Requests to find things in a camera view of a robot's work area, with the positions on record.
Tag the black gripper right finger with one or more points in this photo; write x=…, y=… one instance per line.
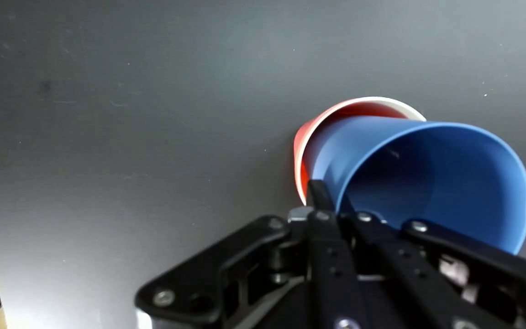
x=443, y=279

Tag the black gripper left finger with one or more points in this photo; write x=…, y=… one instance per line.
x=332, y=274

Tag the blue plastic cup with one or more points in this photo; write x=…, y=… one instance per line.
x=454, y=175

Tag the white plastic cup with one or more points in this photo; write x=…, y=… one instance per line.
x=366, y=104

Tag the red plastic cup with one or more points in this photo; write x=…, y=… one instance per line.
x=312, y=147

